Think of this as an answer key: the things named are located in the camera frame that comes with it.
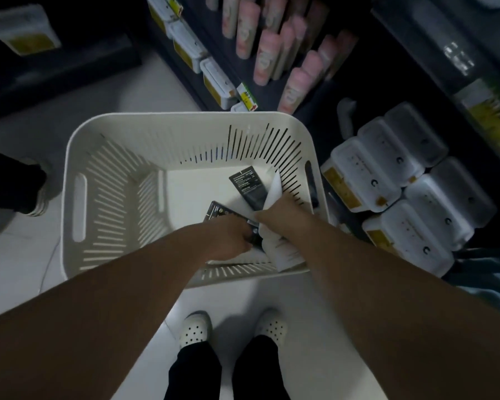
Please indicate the person's left white shoe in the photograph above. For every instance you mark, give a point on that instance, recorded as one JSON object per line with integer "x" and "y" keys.
{"x": 195, "y": 329}

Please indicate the cream slotted plastic basket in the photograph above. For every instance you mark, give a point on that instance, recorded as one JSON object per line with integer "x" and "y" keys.
{"x": 150, "y": 129}

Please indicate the person's white shoe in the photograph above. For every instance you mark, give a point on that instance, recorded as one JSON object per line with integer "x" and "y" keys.
{"x": 271, "y": 326}
{"x": 195, "y": 329}

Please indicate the person's right forearm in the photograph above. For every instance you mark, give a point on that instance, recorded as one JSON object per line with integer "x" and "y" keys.
{"x": 400, "y": 320}

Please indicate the yellow white price tag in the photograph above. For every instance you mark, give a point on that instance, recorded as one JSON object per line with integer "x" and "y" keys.
{"x": 489, "y": 112}
{"x": 248, "y": 97}
{"x": 175, "y": 6}

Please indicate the row of pink tall bottles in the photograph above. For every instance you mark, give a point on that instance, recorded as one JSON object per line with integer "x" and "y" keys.
{"x": 271, "y": 54}

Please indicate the person's left hand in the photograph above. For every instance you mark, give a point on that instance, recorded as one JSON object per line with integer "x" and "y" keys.
{"x": 229, "y": 237}

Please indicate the person's left forearm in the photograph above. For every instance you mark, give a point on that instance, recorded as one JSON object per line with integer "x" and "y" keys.
{"x": 87, "y": 320}

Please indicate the dark grey shelf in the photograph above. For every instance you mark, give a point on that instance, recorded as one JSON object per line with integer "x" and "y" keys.
{"x": 400, "y": 58}

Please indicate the person's black trousers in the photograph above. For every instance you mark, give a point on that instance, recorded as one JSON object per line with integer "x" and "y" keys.
{"x": 196, "y": 370}
{"x": 8, "y": 179}

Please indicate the small white plastic object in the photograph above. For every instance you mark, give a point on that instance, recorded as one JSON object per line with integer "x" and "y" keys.
{"x": 346, "y": 116}

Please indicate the person's right white shoe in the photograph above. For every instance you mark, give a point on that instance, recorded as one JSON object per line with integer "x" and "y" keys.
{"x": 271, "y": 326}

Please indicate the white Floral tube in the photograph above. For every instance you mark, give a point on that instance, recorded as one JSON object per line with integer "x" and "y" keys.
{"x": 241, "y": 258}
{"x": 285, "y": 254}

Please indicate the stack of white hinged packs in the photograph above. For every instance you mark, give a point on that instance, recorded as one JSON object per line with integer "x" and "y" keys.
{"x": 366, "y": 174}

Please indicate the person's right hand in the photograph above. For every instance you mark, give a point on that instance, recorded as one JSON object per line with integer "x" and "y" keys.
{"x": 287, "y": 216}

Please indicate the black side shelving unit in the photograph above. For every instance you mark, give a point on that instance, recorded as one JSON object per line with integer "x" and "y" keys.
{"x": 66, "y": 66}

